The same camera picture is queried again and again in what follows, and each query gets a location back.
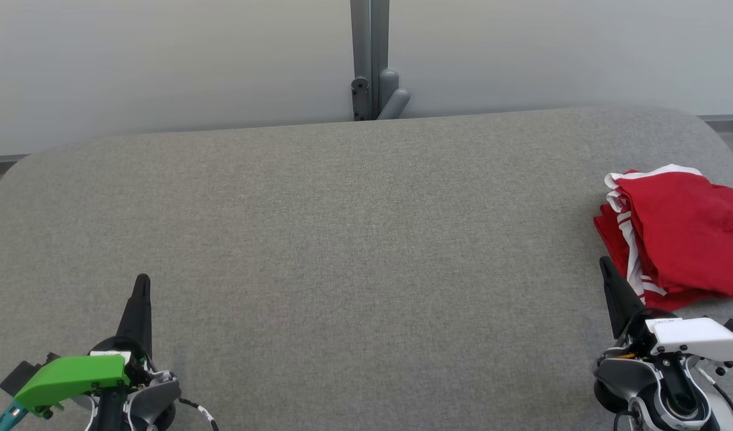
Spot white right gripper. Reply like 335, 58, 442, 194
599, 256, 733, 363

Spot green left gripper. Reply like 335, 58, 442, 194
13, 273, 154, 418

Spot red white-striped shorts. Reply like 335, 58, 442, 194
604, 164, 733, 298

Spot left camera cable teal plug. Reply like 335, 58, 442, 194
0, 401, 29, 431

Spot dark grey post bracket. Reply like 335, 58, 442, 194
351, 77, 372, 122

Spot grey cylindrical post pipes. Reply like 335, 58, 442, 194
375, 68, 412, 120

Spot grey metal wall post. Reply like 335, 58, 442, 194
350, 0, 391, 120

